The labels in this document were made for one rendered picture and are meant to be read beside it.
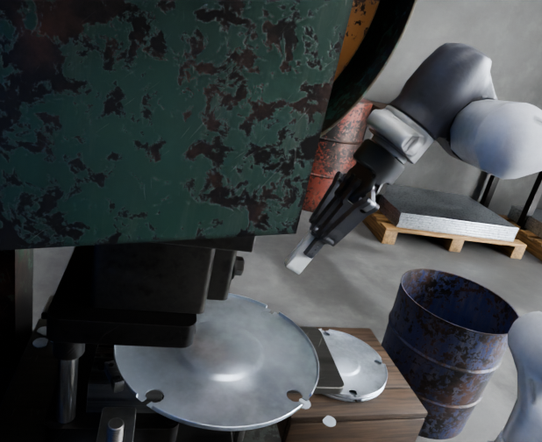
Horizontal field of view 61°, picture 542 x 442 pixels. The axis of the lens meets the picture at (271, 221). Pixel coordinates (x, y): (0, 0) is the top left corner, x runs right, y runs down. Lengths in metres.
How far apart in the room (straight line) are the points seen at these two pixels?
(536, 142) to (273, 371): 0.46
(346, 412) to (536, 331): 0.55
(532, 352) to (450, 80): 0.52
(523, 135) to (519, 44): 4.15
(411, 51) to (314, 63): 3.94
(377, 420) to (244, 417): 0.80
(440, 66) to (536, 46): 4.21
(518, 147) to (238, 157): 0.41
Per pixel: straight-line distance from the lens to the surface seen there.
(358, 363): 1.45
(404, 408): 1.41
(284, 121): 0.36
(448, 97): 0.71
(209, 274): 0.54
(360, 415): 1.33
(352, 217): 0.69
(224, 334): 0.71
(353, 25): 0.92
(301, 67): 0.35
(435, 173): 4.68
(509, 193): 5.22
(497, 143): 0.66
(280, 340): 0.73
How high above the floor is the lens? 1.21
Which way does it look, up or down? 22 degrees down
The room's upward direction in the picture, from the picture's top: 13 degrees clockwise
